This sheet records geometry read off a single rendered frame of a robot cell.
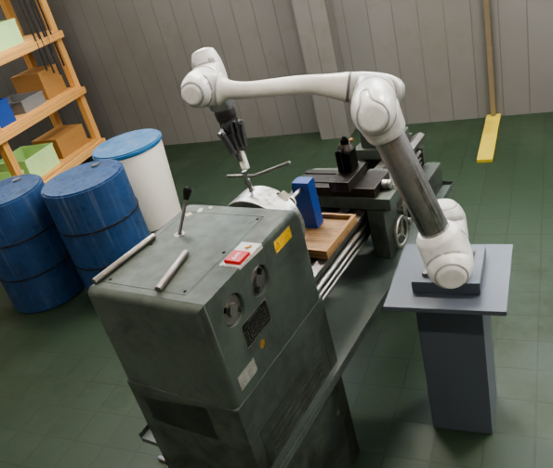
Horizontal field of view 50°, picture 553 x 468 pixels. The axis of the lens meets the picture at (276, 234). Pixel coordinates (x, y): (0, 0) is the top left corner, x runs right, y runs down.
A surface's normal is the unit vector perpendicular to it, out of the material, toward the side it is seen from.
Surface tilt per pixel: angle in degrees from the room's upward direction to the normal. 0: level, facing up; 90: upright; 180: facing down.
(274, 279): 90
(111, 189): 90
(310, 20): 90
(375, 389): 0
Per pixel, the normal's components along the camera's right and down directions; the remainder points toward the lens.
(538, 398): -0.23, -0.85
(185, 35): -0.36, 0.53
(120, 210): 0.81, 0.10
